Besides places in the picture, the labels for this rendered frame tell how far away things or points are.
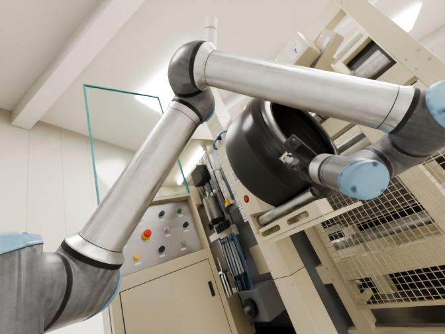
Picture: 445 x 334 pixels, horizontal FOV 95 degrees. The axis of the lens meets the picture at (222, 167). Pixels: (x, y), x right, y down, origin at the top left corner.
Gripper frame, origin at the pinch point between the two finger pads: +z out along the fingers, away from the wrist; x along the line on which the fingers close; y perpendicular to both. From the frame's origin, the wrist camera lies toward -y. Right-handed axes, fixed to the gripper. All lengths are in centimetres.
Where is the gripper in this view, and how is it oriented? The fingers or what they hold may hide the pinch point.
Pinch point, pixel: (287, 156)
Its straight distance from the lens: 83.0
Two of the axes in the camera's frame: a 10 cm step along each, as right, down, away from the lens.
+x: 7.1, -7.0, -0.1
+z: -1.5, -1.7, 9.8
